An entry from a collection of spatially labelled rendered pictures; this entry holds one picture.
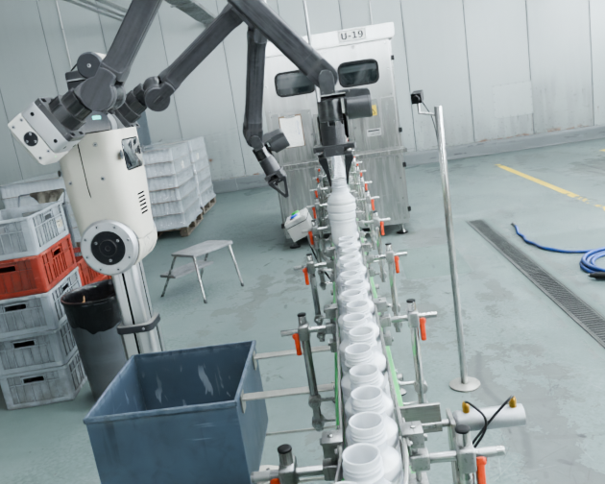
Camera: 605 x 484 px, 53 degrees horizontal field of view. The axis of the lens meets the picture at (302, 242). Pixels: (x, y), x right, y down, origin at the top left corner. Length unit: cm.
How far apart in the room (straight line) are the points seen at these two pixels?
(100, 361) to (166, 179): 483
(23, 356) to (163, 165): 462
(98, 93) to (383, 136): 494
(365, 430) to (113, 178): 120
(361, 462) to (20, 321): 332
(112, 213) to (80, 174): 13
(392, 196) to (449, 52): 599
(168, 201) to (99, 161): 645
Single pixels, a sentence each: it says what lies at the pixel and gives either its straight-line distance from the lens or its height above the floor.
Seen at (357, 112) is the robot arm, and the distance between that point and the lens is 145.
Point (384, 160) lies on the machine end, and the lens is 628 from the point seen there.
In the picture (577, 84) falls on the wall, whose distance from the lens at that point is 1259.
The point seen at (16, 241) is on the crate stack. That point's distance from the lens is 372.
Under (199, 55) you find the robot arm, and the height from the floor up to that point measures 167.
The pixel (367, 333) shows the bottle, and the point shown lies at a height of 115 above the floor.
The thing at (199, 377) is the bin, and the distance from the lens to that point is 157.
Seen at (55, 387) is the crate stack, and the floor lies 9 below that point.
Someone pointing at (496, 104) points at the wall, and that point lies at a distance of 1213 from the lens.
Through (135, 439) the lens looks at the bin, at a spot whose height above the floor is 89.
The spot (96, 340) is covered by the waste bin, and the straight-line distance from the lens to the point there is 350.
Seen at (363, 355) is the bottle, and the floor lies 116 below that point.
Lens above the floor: 150
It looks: 13 degrees down
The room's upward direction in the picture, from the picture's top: 9 degrees counter-clockwise
